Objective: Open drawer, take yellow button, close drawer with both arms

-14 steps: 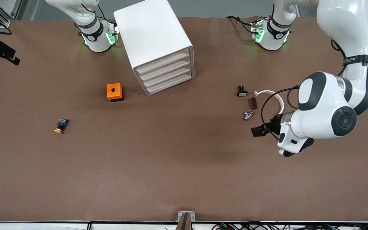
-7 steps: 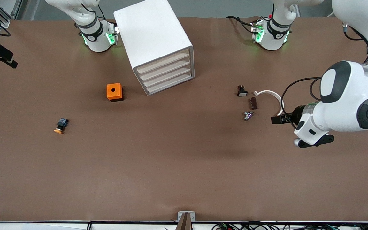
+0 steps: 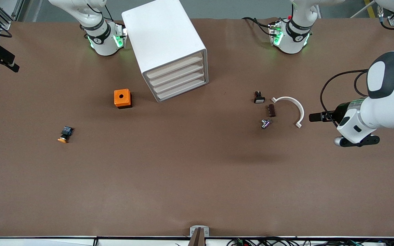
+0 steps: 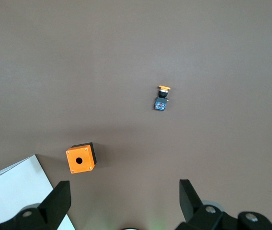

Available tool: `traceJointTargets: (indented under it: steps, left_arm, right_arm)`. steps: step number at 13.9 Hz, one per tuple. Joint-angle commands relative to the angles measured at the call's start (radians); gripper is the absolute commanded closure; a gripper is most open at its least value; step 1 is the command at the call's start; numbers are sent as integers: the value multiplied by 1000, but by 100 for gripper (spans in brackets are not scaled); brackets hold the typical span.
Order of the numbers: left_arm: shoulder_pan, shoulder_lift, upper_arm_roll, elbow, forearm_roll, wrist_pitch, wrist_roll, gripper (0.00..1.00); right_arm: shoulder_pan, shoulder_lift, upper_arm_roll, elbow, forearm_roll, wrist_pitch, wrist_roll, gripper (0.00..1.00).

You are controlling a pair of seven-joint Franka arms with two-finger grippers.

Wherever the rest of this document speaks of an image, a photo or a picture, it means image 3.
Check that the black white-faced push button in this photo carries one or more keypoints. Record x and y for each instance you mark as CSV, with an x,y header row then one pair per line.
x,y
259,99

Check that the brown terminal block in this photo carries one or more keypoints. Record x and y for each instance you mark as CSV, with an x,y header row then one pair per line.
x,y
271,111

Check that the orange button enclosure box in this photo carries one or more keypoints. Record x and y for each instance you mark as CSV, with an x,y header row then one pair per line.
x,y
121,97

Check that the orange push button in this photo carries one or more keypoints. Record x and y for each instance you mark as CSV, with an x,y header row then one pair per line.
x,y
66,131

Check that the silver key switch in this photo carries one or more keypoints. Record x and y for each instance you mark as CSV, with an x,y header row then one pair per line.
x,y
265,124

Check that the base connector box green light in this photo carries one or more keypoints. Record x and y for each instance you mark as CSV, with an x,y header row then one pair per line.
x,y
276,34
120,37

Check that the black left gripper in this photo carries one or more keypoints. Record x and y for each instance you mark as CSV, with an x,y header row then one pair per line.
x,y
339,111

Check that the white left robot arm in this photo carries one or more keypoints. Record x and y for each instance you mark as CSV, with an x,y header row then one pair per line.
x,y
392,102

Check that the white table edge rail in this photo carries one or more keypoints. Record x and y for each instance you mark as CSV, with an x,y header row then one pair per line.
x,y
46,242

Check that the white curved plastic piece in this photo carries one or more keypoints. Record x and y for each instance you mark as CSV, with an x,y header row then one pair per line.
x,y
299,109

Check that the grey table edge bracket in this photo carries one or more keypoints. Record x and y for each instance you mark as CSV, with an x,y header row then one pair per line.
x,y
205,232

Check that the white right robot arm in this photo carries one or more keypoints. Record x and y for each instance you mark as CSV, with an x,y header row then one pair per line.
x,y
104,41

